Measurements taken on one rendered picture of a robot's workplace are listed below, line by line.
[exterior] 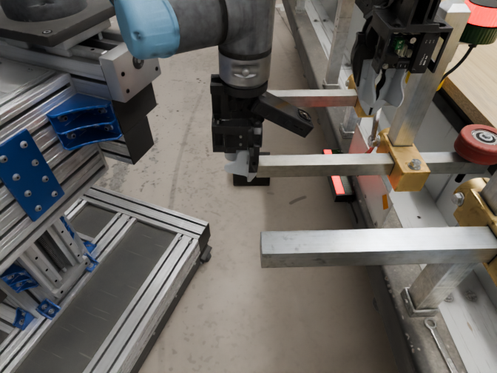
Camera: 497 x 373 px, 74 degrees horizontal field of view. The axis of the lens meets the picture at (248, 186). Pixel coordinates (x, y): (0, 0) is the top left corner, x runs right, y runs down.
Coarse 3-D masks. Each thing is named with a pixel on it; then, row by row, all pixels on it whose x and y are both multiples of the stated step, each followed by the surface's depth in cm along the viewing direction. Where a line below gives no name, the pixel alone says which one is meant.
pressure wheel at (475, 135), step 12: (468, 132) 59; (480, 132) 59; (492, 132) 59; (456, 144) 60; (468, 144) 57; (480, 144) 56; (492, 144) 57; (468, 156) 58; (480, 156) 57; (492, 156) 56; (456, 180) 65
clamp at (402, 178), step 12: (384, 132) 66; (384, 144) 64; (396, 156) 60; (408, 156) 60; (420, 156) 60; (396, 168) 59; (408, 168) 58; (420, 168) 58; (396, 180) 59; (408, 180) 58; (420, 180) 58
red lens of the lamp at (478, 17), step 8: (472, 8) 45; (480, 8) 45; (488, 8) 44; (472, 16) 46; (480, 16) 45; (488, 16) 45; (496, 16) 44; (480, 24) 46; (488, 24) 45; (496, 24) 45
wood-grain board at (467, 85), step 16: (464, 0) 113; (464, 48) 85; (480, 48) 85; (496, 48) 85; (448, 64) 79; (464, 64) 79; (480, 64) 79; (496, 64) 79; (448, 80) 74; (464, 80) 74; (480, 80) 74; (496, 80) 74; (464, 96) 69; (480, 96) 69; (496, 96) 69; (464, 112) 69; (480, 112) 65; (496, 112) 64; (496, 128) 61
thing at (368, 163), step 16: (272, 160) 61; (288, 160) 61; (304, 160) 61; (320, 160) 61; (336, 160) 61; (352, 160) 61; (368, 160) 61; (384, 160) 61; (432, 160) 61; (448, 160) 61; (464, 160) 61; (256, 176) 61; (272, 176) 61; (288, 176) 62; (304, 176) 62
